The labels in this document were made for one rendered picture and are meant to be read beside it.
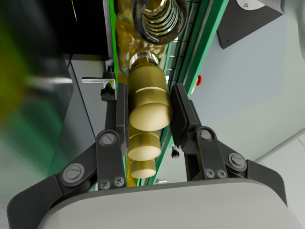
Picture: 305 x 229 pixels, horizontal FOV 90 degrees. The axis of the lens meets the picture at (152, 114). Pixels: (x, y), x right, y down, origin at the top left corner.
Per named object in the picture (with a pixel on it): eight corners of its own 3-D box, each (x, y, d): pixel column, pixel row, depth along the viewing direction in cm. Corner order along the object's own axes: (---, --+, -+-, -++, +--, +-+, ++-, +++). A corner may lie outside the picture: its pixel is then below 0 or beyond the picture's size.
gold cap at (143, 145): (161, 113, 18) (168, 147, 15) (149, 130, 20) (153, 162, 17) (131, 107, 16) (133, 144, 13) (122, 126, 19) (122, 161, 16)
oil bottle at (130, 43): (118, -19, 26) (112, 35, 13) (150, -15, 27) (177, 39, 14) (120, 17, 31) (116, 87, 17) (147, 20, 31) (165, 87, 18)
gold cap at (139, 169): (135, 151, 24) (136, 181, 21) (124, 142, 22) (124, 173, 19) (155, 146, 24) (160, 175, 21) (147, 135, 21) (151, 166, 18)
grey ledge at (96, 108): (77, 41, 42) (68, 64, 35) (110, 43, 43) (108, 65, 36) (110, 169, 114) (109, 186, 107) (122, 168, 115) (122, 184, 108)
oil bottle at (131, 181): (126, 176, 101) (127, 229, 83) (135, 175, 102) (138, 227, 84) (126, 179, 105) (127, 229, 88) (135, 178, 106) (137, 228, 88)
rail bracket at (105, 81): (86, 52, 35) (74, 90, 27) (116, 53, 36) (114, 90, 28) (89, 67, 38) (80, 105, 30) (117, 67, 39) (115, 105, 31)
